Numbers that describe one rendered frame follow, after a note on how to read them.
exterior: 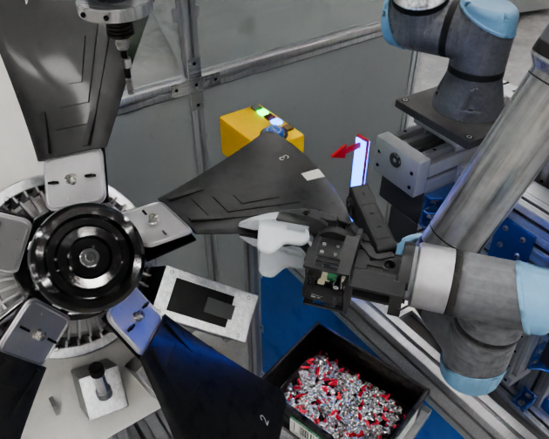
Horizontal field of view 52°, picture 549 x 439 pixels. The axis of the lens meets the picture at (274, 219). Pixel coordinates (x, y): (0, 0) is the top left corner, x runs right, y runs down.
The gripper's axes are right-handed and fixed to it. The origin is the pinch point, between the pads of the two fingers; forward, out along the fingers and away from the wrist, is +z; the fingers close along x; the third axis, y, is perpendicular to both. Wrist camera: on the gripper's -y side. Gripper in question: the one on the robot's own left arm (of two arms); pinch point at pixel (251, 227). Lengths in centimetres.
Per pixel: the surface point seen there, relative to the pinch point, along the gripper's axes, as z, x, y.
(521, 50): -72, 158, -365
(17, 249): 22.5, -4.5, 14.4
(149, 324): 9.4, 7.1, 12.8
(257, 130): 13.2, 15.0, -39.0
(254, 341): 16, 83, -34
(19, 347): 18.9, 1.5, 22.6
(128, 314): 11.0, 4.2, 13.8
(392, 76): -3, 52, -128
